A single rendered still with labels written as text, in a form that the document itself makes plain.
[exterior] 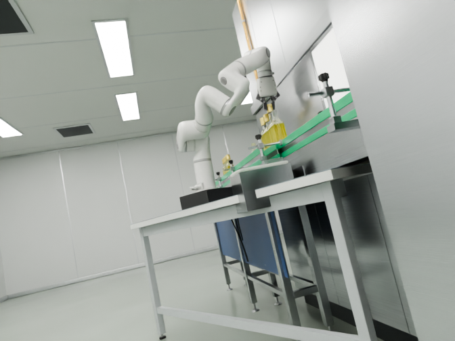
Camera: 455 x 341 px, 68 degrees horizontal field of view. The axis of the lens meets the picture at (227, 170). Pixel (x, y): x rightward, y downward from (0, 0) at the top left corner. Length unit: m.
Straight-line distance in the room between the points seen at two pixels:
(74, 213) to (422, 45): 7.29
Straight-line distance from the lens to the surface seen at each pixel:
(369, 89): 0.76
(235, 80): 1.54
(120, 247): 7.47
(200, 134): 1.65
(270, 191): 1.28
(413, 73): 0.67
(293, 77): 1.82
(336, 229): 1.18
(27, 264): 7.84
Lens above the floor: 0.68
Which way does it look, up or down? 7 degrees up
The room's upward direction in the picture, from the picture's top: 12 degrees counter-clockwise
